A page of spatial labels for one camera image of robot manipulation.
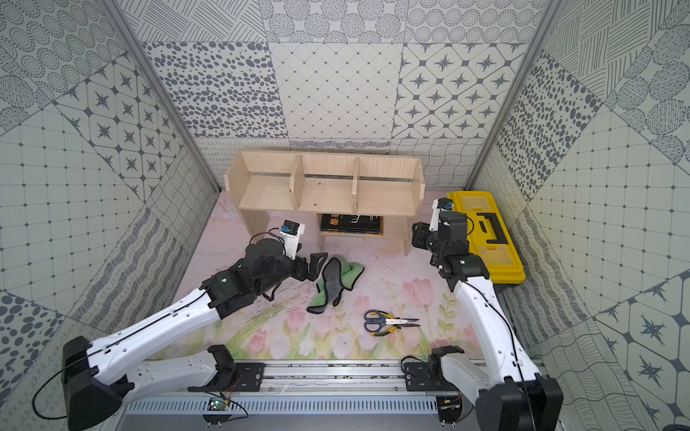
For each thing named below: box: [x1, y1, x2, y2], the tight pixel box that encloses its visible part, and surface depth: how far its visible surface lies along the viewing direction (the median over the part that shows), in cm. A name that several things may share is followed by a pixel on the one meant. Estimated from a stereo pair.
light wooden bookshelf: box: [224, 150, 425, 257], surface depth 86 cm
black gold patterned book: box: [319, 213, 385, 238], surface depth 92 cm
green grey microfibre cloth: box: [306, 255, 365, 315], surface depth 88 cm
